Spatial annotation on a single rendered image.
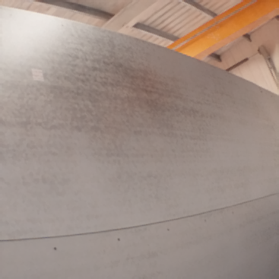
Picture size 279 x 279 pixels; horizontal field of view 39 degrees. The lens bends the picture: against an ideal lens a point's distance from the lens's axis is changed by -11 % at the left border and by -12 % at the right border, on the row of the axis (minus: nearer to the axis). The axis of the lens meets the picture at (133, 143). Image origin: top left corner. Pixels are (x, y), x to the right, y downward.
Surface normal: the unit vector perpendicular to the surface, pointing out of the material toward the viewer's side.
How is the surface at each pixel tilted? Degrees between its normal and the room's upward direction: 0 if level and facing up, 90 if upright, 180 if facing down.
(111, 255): 90
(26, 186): 90
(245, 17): 90
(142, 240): 90
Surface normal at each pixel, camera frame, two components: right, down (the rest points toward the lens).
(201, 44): -0.65, -0.04
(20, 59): 0.70, -0.40
